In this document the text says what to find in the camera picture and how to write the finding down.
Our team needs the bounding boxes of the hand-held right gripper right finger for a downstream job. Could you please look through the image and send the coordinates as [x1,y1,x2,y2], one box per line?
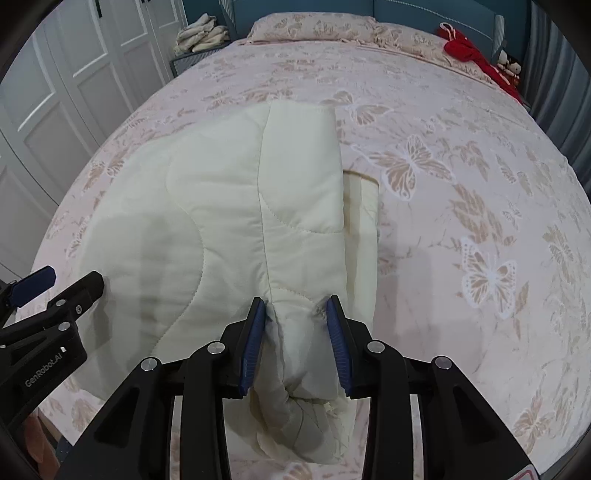
[325,295,539,480]

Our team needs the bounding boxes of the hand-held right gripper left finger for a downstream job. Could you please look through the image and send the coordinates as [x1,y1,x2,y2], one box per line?
[55,298,267,480]

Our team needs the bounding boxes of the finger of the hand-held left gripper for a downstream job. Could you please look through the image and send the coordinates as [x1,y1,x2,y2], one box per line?
[0,265,57,319]
[0,271,105,349]

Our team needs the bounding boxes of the cream quilted jacket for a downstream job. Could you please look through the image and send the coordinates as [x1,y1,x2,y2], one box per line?
[76,100,382,464]

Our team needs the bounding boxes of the pile of cream clothes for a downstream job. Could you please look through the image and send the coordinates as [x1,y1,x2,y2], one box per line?
[174,14,232,54]

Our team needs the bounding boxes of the pink floral bed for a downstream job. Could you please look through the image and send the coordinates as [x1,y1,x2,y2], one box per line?
[32,34,591,480]

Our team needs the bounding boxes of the white wardrobe doors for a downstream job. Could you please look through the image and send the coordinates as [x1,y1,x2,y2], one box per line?
[0,0,190,278]

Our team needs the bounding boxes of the grey nightstand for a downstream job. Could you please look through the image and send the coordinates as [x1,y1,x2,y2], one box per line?
[171,44,232,77]

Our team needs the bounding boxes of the pink floral pillow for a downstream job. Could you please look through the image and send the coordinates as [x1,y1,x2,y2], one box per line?
[375,22,490,80]
[249,13,379,44]

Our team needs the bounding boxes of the red garment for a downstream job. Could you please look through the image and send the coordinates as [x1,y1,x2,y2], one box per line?
[438,22,525,104]

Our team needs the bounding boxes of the small plush toys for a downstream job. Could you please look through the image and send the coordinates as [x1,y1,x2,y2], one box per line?
[496,48,522,88]

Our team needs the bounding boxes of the teal padded headboard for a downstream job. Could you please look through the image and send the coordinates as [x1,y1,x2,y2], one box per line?
[182,0,532,65]

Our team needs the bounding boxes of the grey curtain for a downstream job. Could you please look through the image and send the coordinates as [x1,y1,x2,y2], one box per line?
[522,0,591,171]

